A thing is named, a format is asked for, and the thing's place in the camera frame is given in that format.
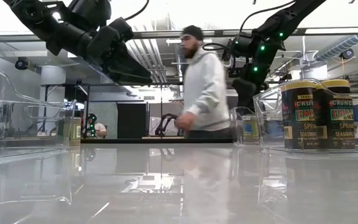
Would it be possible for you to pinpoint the grey overhead frame bar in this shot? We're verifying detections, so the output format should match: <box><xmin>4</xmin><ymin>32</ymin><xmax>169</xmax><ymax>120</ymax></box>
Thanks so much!
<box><xmin>0</xmin><ymin>26</ymin><xmax>358</xmax><ymax>41</ymax></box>

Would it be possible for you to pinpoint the yellow lid seasoning jar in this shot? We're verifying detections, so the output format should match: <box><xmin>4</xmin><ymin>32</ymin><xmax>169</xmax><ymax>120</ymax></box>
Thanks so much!
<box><xmin>280</xmin><ymin>81</ymin><xmax>319</xmax><ymax>151</ymax></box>
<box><xmin>314</xmin><ymin>79</ymin><xmax>357</xmax><ymax>151</ymax></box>

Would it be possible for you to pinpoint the silver ventilation duct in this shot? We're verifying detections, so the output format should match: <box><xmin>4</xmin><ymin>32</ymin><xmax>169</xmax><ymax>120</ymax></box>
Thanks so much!
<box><xmin>314</xmin><ymin>15</ymin><xmax>358</xmax><ymax>62</ymax></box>

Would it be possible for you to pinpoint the black partition panel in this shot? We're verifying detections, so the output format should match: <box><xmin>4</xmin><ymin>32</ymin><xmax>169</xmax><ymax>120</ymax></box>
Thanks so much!
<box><xmin>116</xmin><ymin>102</ymin><xmax>147</xmax><ymax>139</ymax></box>

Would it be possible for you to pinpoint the clear plastic bin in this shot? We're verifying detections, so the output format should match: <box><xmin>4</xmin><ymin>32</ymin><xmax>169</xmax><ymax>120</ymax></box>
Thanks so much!
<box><xmin>252</xmin><ymin>78</ymin><xmax>358</xmax><ymax>154</ymax></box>
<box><xmin>0</xmin><ymin>65</ymin><xmax>77</xmax><ymax>161</ymax></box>
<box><xmin>229</xmin><ymin>106</ymin><xmax>262</xmax><ymax>146</ymax></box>

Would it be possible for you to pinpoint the black ceiling camera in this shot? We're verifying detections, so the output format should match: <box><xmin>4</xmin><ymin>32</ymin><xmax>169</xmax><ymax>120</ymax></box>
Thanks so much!
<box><xmin>339</xmin><ymin>48</ymin><xmax>355</xmax><ymax>60</ymax></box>
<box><xmin>14</xmin><ymin>57</ymin><xmax>30</xmax><ymax>71</ymax></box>

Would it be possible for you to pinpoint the person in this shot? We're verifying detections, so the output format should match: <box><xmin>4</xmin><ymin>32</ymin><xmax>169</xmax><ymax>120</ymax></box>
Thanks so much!
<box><xmin>174</xmin><ymin>24</ymin><xmax>232</xmax><ymax>140</ymax></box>
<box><xmin>84</xmin><ymin>113</ymin><xmax>109</xmax><ymax>139</ymax></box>

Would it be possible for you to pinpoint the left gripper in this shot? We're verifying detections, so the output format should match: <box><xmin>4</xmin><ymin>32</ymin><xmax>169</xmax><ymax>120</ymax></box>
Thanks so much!
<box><xmin>87</xmin><ymin>17</ymin><xmax>153</xmax><ymax>85</ymax></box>

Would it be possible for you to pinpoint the black table frame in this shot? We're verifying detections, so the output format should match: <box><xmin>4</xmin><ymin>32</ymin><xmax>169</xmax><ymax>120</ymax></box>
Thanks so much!
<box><xmin>0</xmin><ymin>136</ymin><xmax>234</xmax><ymax>149</ymax></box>

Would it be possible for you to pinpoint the ceiling light fixture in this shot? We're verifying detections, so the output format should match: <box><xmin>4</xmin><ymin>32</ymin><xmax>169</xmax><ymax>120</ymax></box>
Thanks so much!
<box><xmin>165</xmin><ymin>38</ymin><xmax>213</xmax><ymax>45</ymax></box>

